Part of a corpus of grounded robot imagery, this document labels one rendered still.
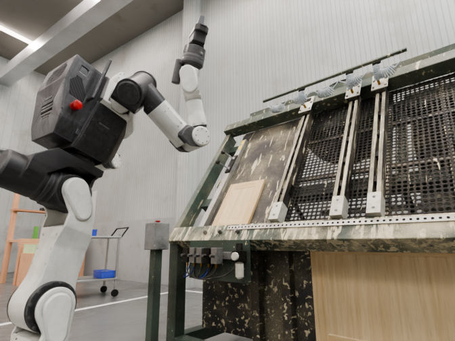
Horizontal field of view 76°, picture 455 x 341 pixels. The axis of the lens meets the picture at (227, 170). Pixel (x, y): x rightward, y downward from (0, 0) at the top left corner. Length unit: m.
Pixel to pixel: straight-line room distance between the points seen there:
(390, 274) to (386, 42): 4.01
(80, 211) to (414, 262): 1.43
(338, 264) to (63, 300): 1.30
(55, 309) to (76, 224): 0.25
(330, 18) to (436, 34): 1.60
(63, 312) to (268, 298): 1.28
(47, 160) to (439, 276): 1.62
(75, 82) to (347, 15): 4.95
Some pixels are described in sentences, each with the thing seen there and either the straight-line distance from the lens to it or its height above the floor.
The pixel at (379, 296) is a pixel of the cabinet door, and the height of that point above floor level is 0.54.
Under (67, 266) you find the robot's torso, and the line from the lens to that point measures 1.10.
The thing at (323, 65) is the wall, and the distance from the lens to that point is 5.29.
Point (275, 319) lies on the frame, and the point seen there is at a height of 0.34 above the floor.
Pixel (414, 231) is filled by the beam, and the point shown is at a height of 0.83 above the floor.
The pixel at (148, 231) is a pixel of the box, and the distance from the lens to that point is 2.10.
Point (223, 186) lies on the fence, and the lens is 2.27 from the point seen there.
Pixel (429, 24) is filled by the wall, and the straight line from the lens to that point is 5.25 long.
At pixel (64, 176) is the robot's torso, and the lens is 1.09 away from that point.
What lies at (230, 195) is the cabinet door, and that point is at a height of 1.13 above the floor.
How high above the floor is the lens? 0.79
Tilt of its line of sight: 14 degrees up
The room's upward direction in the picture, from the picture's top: straight up
